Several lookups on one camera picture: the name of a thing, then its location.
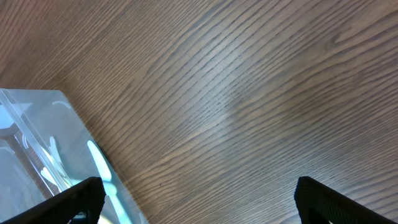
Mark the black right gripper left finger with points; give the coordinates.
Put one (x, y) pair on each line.
(81, 203)

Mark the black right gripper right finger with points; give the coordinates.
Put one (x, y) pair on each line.
(317, 203)

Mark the light blue plastic knife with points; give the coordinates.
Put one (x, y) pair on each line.
(109, 187)

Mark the pale grey plastic knife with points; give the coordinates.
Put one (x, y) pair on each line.
(56, 160)

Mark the right clear plastic container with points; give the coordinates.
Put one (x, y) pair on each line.
(28, 119)

